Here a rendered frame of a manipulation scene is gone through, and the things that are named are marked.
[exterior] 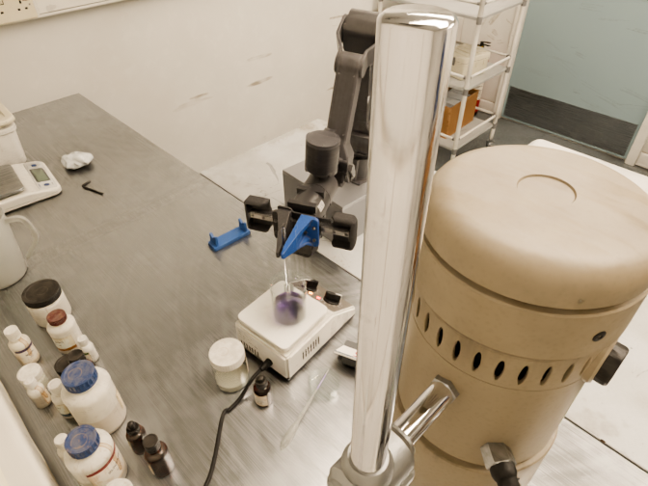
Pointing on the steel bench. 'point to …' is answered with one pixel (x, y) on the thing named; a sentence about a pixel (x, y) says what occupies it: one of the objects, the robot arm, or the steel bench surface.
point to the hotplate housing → (286, 367)
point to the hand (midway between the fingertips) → (287, 241)
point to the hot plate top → (257, 319)
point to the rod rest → (229, 236)
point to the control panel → (327, 303)
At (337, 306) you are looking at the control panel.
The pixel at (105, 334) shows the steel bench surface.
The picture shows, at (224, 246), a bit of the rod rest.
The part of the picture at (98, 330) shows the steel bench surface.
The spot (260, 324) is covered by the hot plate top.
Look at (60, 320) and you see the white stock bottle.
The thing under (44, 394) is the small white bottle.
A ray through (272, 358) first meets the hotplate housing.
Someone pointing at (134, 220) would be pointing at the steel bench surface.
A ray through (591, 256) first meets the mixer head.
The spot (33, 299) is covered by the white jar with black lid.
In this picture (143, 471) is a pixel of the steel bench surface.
